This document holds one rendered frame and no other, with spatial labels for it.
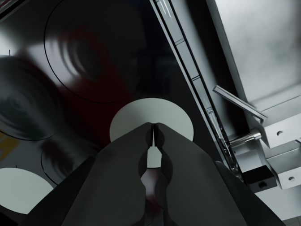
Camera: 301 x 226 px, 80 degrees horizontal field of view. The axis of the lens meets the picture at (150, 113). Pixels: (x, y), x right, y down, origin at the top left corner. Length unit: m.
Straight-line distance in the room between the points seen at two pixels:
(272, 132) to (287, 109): 0.03
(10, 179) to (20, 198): 0.04
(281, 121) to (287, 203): 0.31
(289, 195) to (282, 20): 0.37
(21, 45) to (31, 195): 0.22
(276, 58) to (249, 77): 0.03
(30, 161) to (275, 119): 0.30
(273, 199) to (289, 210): 0.06
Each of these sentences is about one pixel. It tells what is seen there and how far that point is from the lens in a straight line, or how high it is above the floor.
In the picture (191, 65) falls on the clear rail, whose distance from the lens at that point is 0.18.
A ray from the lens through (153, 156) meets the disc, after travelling 0.24.
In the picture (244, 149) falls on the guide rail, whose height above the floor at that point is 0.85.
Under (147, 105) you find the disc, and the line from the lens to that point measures 0.20.
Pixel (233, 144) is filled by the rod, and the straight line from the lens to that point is 0.25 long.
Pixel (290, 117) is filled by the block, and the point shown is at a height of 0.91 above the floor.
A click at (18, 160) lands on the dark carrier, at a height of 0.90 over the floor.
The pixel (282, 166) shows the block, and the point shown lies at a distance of 0.30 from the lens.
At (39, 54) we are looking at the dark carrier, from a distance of 0.21.
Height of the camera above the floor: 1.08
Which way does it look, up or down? 62 degrees down
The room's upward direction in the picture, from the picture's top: 179 degrees counter-clockwise
